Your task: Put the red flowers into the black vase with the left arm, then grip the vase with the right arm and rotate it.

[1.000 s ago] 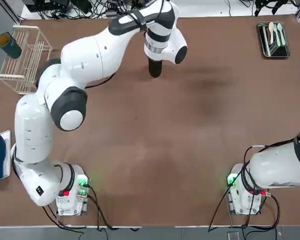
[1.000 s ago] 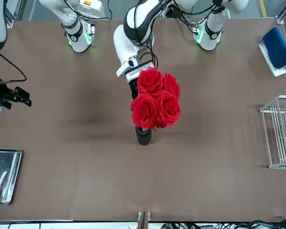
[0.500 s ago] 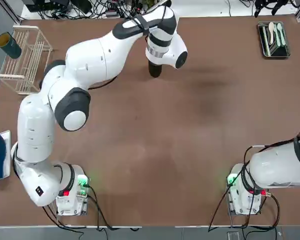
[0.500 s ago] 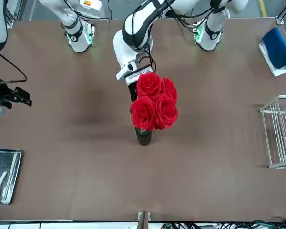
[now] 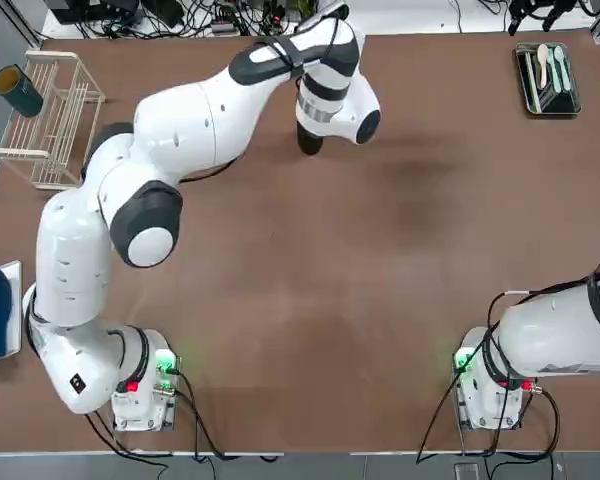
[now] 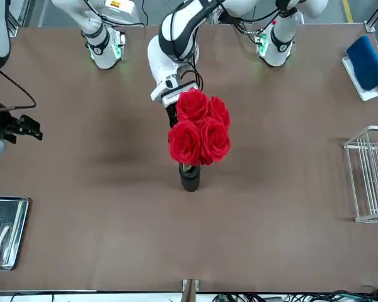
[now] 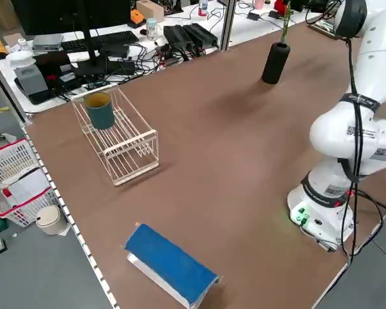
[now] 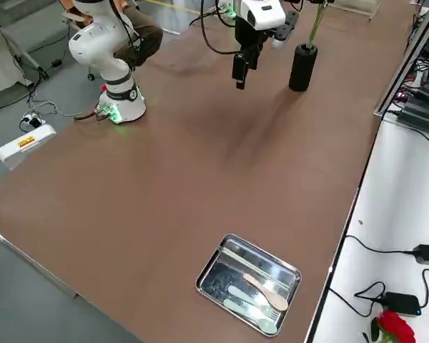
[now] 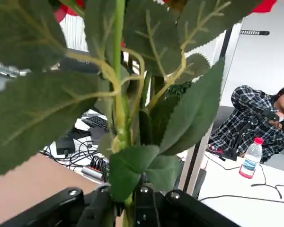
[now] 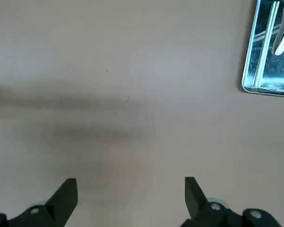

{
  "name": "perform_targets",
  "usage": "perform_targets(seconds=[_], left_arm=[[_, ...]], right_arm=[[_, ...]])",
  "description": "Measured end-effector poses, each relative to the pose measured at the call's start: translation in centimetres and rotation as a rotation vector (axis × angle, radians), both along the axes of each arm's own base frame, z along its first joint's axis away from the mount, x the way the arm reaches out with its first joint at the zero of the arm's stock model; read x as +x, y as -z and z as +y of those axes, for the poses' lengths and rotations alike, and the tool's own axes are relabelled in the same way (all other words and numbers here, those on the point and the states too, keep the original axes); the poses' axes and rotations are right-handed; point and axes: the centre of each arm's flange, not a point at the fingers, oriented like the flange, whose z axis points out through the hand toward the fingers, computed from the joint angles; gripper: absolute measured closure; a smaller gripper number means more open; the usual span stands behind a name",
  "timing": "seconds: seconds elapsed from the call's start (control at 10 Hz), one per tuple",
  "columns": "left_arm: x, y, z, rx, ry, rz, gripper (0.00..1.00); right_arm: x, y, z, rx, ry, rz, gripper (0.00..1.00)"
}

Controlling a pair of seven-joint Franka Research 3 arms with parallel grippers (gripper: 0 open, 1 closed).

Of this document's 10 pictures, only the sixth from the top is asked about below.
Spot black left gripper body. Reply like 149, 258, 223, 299
166, 105, 180, 129

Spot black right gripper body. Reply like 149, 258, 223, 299
0, 100, 20, 144

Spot red rose bouquet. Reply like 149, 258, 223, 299
168, 87, 232, 168

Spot black ribbed vase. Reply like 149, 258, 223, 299
178, 162, 202, 193

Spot steel instrument tray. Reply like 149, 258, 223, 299
0, 196, 30, 271

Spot steel tweezers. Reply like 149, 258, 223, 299
1, 201, 23, 265

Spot white box yellow label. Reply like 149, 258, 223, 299
103, 0, 136, 16

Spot blue padded white stand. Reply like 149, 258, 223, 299
341, 35, 378, 102

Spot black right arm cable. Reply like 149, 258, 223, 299
0, 70, 37, 111

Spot black right base cable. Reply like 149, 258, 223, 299
83, 0, 146, 40

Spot aluminium frame post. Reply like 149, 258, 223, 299
364, 0, 378, 32
8, 0, 32, 37

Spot metal camera bracket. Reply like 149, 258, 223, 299
181, 278, 201, 302

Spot white wire rack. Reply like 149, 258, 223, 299
343, 125, 378, 223

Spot black floor cable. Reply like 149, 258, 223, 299
214, 284, 378, 302

